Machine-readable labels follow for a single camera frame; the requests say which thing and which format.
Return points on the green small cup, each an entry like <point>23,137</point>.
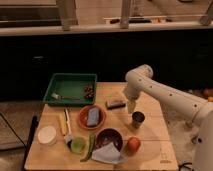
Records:
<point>78,145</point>

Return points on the green plastic tray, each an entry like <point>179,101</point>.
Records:
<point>70,85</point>

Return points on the dark purple bowl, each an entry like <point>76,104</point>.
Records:
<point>107,136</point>

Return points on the orange fruit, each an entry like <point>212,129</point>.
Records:
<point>133,144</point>

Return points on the dark metal cup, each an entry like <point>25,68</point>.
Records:
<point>137,119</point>

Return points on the grey folded cloth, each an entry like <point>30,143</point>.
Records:
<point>108,154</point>

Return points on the red grape bunch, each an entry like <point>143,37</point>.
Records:
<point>89,91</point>

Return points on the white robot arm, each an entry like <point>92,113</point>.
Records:
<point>198,110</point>

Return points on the yellow corn cob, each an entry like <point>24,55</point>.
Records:
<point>62,120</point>

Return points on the wooden board eraser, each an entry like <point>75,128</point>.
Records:
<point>116,103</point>

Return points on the white round container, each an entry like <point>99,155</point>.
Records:
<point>47,135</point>

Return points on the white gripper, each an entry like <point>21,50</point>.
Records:
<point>131,104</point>

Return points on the orange clay plate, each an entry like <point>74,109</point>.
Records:
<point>83,116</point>

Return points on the metal fork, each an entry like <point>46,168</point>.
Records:
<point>57,96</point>

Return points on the green chili pepper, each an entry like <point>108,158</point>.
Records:
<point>92,139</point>

